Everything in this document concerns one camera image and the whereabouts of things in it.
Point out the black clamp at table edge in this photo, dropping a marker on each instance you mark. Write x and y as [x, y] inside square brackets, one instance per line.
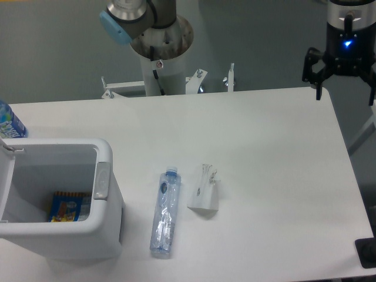
[366, 252]

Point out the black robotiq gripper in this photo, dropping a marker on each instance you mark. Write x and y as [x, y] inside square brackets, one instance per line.
[345, 55]

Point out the white plastic trash can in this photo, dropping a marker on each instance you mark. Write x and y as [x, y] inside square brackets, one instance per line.
[32, 170]

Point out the blue labelled water bottle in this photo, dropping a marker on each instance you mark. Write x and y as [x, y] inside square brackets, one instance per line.
[11, 125]

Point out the white metal bracket frame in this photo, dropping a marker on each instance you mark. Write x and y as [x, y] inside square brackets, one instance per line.
[194, 84]

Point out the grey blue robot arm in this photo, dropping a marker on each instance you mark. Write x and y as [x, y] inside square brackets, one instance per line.
[124, 21]

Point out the blue orange snack packet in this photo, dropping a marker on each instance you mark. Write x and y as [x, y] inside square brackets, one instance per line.
[70, 206]

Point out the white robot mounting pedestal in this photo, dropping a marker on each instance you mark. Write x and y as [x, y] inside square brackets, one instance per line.
[162, 54]

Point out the crushed clear plastic bottle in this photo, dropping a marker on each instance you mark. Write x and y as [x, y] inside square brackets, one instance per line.
[165, 216]

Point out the white paper wrapper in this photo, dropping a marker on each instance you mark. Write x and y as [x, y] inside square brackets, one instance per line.
[205, 194]

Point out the white metal stand leg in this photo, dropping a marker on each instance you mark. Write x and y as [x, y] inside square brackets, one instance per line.
[366, 130]

